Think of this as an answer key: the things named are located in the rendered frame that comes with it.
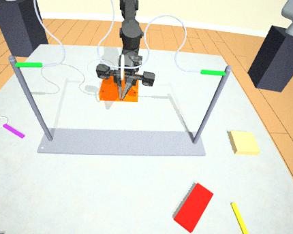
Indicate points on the white hoop with magenta handle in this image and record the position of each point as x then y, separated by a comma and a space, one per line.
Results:
11, 129

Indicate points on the yellow handle with grey wire loop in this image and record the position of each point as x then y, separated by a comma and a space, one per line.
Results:
238, 217

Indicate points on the pale yellow flat square block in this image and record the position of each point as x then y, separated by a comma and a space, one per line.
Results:
244, 143

